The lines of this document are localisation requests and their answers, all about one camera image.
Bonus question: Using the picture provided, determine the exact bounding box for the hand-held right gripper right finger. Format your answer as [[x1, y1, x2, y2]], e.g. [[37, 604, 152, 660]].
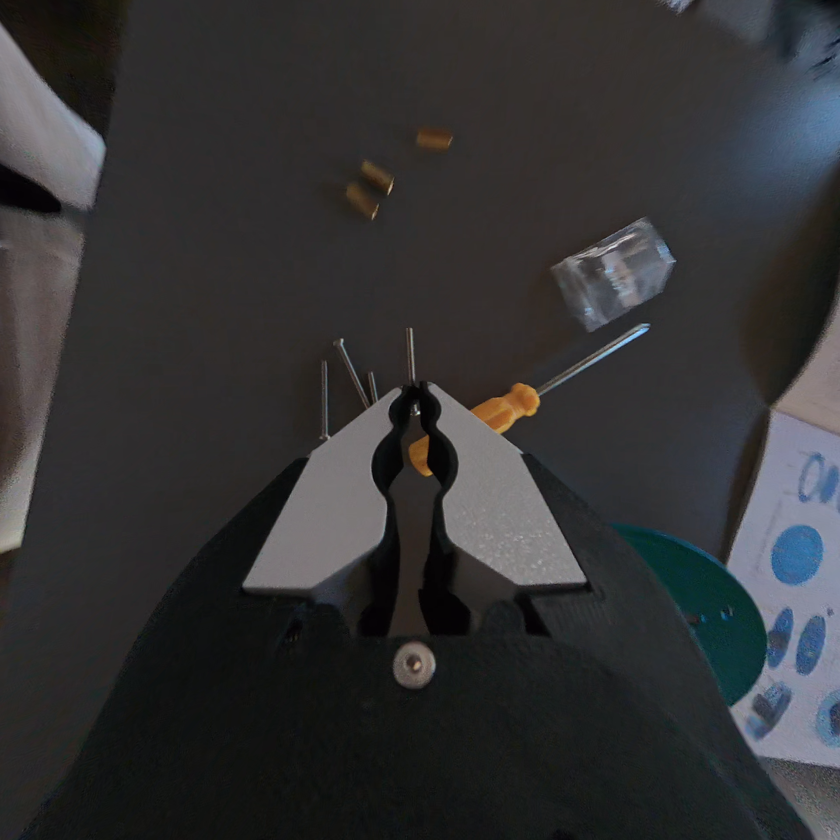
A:
[[417, 381, 588, 636]]

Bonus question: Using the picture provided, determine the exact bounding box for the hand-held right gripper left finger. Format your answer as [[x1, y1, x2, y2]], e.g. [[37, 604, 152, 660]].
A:
[[241, 386, 416, 636]]

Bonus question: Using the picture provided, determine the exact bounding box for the printed instruction manual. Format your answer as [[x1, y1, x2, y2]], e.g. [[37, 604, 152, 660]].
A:
[[727, 407, 840, 769]]

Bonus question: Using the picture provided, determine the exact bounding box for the dark desk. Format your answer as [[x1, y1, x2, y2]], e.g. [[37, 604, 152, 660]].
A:
[[0, 0, 798, 840]]

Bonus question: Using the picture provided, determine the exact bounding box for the teal round plate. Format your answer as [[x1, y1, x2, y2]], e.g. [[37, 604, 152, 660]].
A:
[[607, 521, 769, 708]]

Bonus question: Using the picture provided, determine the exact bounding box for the clear plastic bag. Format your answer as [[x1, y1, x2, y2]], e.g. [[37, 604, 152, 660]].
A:
[[550, 217, 678, 333]]

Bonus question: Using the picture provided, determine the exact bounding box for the yellow handled screwdriver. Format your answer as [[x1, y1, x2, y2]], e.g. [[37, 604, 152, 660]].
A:
[[408, 323, 652, 477]]

